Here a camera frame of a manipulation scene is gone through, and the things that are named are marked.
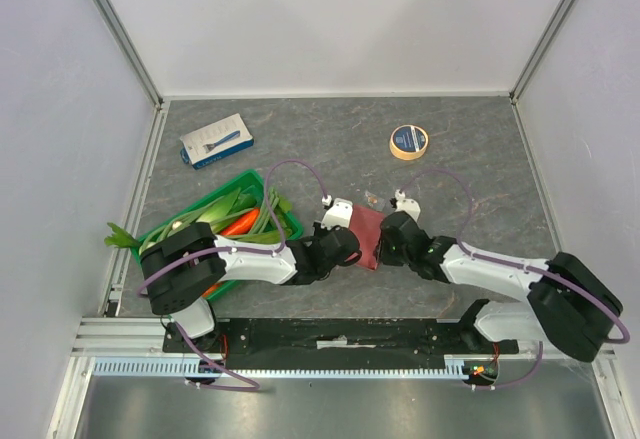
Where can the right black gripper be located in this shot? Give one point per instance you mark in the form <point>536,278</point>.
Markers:
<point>392,229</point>

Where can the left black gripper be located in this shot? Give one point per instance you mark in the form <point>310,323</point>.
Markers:
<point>320,231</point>

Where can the pink paper box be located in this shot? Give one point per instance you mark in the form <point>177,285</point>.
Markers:
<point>365,224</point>

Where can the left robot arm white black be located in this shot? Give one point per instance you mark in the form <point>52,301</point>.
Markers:
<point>179,270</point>

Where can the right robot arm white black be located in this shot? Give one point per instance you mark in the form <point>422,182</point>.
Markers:
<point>559,301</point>

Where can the blue white razor box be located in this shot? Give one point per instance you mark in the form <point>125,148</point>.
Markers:
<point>215,141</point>

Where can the small clear plastic bag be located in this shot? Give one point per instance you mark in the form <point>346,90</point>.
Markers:
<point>374,201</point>

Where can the green bean bundle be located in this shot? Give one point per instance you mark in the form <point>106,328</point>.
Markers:
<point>264,222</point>

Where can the orange toy carrot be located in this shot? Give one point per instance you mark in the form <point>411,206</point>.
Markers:
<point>243,224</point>

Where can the green toy leek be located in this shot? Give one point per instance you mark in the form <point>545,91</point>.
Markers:
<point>217,213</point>

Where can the green plastic basket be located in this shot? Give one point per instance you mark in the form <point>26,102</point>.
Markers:
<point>276,235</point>

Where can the masking tape roll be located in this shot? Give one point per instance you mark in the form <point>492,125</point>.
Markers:
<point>408,142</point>

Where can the green leafy toy vegetable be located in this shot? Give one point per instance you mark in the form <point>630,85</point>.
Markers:
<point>120,238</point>

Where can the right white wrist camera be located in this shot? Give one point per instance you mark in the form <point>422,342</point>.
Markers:
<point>401,203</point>

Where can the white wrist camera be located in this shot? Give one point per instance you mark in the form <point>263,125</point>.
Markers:
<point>338,212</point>
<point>401,203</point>

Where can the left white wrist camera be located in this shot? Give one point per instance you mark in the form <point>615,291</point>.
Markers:
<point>338,212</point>

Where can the grey slotted cable duct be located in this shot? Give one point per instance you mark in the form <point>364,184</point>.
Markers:
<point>193,367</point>

